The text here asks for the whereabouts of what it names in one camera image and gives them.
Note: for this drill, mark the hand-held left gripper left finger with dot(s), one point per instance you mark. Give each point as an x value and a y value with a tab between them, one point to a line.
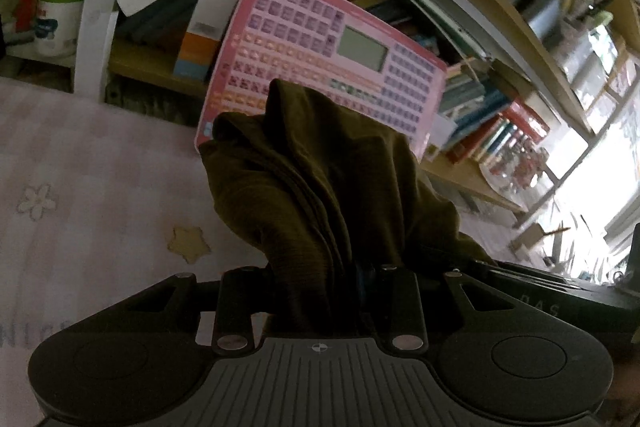
240	307

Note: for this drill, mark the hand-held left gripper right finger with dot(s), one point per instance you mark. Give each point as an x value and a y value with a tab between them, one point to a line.
402	307

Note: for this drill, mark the olive green garment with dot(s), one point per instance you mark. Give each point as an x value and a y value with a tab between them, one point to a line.
310	187

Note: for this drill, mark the glass dome ornament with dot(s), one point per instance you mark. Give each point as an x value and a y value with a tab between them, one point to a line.
515	169

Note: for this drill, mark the pink checked tablecloth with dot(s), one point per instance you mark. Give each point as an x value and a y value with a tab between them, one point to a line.
100	187

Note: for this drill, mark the row of red books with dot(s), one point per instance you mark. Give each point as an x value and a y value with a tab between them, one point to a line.
520	119

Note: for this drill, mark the row of teal books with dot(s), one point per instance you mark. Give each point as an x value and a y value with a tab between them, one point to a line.
470	102

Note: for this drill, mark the pink toy keyboard board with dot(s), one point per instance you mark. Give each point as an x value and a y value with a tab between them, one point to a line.
300	27

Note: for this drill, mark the white and orange box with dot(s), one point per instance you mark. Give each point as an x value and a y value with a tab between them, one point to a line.
210	7

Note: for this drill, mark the white bookshelf unit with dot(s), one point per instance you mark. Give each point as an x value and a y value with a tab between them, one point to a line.
95	7

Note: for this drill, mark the white cup with green rim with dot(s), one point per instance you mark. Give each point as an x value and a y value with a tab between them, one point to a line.
55	27

